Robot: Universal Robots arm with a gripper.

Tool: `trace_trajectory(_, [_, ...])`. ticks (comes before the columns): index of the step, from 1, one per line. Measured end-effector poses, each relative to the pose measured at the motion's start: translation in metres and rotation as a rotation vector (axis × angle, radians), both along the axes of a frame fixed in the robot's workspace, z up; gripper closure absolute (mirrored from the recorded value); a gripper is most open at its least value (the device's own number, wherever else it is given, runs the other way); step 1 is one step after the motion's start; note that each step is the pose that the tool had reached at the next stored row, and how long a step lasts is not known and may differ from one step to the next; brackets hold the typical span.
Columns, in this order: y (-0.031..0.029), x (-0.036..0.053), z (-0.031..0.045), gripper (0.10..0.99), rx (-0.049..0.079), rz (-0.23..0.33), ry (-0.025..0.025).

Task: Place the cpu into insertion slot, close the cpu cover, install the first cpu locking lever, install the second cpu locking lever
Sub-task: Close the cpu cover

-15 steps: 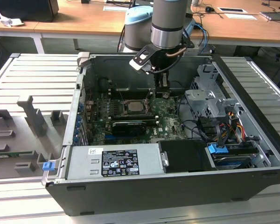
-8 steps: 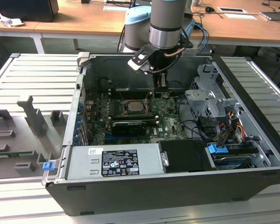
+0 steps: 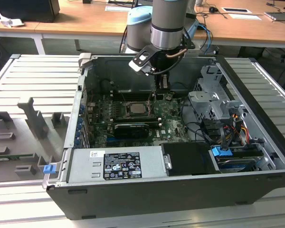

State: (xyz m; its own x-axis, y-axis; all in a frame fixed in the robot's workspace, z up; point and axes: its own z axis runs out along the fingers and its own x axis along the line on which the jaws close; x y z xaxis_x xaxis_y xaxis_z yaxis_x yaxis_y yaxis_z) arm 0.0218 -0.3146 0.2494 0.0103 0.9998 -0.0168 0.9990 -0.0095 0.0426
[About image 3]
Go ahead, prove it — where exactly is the metal socket cover frame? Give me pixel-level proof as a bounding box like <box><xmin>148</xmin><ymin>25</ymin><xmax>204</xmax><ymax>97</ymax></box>
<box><xmin>147</xmin><ymin>89</ymin><xmax>157</xmax><ymax>117</ymax></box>

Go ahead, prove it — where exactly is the silver-topped green CPU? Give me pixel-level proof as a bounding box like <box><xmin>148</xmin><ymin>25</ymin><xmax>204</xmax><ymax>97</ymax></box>
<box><xmin>129</xmin><ymin>104</ymin><xmax>146</xmax><ymax>115</ymax></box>

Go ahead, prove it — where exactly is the CPU socket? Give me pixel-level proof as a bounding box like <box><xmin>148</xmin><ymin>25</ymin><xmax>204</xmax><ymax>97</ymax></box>
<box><xmin>123</xmin><ymin>101</ymin><xmax>157</xmax><ymax>119</ymax></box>

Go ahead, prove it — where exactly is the green motherboard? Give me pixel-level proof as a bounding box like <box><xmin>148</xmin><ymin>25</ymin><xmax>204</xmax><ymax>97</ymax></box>
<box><xmin>86</xmin><ymin>91</ymin><xmax>193</xmax><ymax>148</ymax></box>

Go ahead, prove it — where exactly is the silver metal drive cage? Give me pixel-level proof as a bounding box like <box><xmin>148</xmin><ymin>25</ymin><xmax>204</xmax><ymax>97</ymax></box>
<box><xmin>187</xmin><ymin>64</ymin><xmax>251</xmax><ymax>124</ymax></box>

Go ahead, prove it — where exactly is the wooden office desk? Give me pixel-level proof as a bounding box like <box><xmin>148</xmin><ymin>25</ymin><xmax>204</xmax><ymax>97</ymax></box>
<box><xmin>34</xmin><ymin>0</ymin><xmax>285</xmax><ymax>52</ymax></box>
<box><xmin>0</xmin><ymin>20</ymin><xmax>46</xmax><ymax>56</ymax></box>

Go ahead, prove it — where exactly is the black graphics card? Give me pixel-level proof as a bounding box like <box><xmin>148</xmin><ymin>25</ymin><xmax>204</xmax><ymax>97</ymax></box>
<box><xmin>113</xmin><ymin>122</ymin><xmax>150</xmax><ymax>140</ymax></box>

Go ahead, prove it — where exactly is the grey plastic case latch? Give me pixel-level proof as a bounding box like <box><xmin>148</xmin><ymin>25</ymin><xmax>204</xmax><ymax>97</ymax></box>
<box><xmin>77</xmin><ymin>52</ymin><xmax>93</xmax><ymax>70</ymax></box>

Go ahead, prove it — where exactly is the white desk grommet plate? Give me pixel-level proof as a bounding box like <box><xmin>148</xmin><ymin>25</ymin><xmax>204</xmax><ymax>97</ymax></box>
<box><xmin>221</xmin><ymin>7</ymin><xmax>253</xmax><ymax>14</ymax></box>

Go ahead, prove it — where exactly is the white paper sheet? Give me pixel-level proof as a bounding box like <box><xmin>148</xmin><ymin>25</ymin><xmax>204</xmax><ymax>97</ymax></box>
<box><xmin>228</xmin><ymin>13</ymin><xmax>264</xmax><ymax>21</ymax></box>

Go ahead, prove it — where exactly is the hard disk in blue carrier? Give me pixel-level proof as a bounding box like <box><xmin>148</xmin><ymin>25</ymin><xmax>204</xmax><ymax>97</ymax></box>
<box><xmin>209</xmin><ymin>145</ymin><xmax>264</xmax><ymax>173</ymax></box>

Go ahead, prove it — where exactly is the grey laptop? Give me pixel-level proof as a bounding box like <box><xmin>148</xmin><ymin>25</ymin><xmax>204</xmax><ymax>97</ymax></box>
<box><xmin>264</xmin><ymin>9</ymin><xmax>285</xmax><ymax>22</ymax></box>

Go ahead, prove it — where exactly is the grey power supply unit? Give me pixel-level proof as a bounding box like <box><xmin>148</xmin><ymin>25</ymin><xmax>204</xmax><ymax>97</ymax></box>
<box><xmin>66</xmin><ymin>145</ymin><xmax>173</xmax><ymax>184</ymax></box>

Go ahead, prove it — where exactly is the black PC case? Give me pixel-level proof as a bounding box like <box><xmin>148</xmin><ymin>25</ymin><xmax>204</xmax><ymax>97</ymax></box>
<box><xmin>42</xmin><ymin>53</ymin><xmax>285</xmax><ymax>220</ymax></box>

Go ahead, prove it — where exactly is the black computer tower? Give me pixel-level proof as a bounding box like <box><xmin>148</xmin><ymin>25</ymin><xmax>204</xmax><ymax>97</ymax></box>
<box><xmin>0</xmin><ymin>0</ymin><xmax>61</xmax><ymax>24</ymax></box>

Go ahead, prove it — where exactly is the blue case latch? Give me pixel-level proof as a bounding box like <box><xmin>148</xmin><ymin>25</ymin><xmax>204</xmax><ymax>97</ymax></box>
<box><xmin>43</xmin><ymin>164</ymin><xmax>56</xmax><ymax>176</ymax></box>

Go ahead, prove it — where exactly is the crumpled white paper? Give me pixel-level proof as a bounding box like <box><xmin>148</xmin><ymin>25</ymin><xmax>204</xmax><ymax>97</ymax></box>
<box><xmin>0</xmin><ymin>13</ymin><xmax>25</xmax><ymax>28</ymax></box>

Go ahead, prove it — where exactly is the grey parts rack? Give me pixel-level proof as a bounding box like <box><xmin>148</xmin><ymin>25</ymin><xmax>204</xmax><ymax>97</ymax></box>
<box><xmin>0</xmin><ymin>96</ymin><xmax>73</xmax><ymax>184</ymax></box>

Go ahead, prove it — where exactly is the green RAM stick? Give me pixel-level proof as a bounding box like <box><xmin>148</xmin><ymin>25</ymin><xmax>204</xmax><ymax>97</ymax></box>
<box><xmin>0</xmin><ymin>154</ymin><xmax>36</xmax><ymax>162</ymax></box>

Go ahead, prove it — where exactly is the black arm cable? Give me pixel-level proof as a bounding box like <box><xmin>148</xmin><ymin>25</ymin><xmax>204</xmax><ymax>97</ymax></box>
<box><xmin>153</xmin><ymin>48</ymin><xmax>190</xmax><ymax>77</ymax></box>

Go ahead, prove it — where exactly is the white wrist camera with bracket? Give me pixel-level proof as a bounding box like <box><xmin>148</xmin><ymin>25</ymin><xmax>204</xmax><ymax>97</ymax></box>
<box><xmin>128</xmin><ymin>45</ymin><xmax>158</xmax><ymax>76</ymax></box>

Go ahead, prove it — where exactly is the blue cable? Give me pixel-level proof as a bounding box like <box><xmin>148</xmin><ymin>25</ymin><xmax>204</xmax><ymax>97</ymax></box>
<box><xmin>196</xmin><ymin>22</ymin><xmax>214</xmax><ymax>54</ymax></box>

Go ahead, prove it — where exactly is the thick black disk cable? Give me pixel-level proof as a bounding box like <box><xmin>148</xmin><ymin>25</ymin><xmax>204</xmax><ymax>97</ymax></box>
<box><xmin>217</xmin><ymin>108</ymin><xmax>238</xmax><ymax>152</ymax></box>

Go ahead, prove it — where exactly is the yellow red power wire bundle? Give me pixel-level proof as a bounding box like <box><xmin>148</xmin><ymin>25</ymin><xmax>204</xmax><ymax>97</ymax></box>
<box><xmin>230</xmin><ymin>113</ymin><xmax>250</xmax><ymax>144</ymax></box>

